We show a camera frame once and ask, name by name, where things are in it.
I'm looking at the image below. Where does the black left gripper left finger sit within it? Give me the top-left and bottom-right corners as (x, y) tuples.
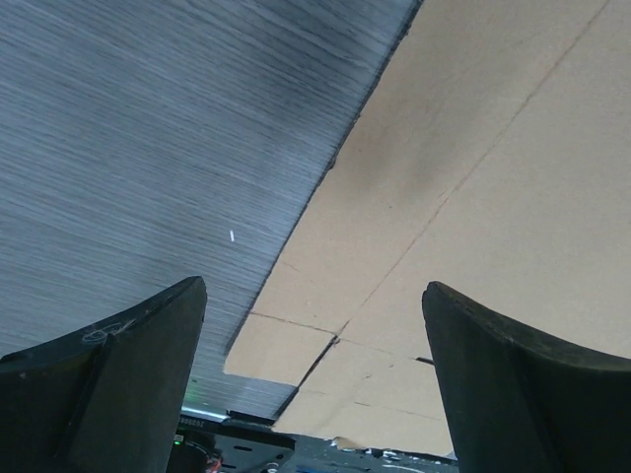
(1, 276), (206, 472)

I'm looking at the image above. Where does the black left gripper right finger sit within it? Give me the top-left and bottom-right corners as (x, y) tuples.
(422, 282), (630, 472)

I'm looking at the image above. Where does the brown cardboard box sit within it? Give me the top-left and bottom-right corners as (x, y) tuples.
(225, 1), (630, 455)

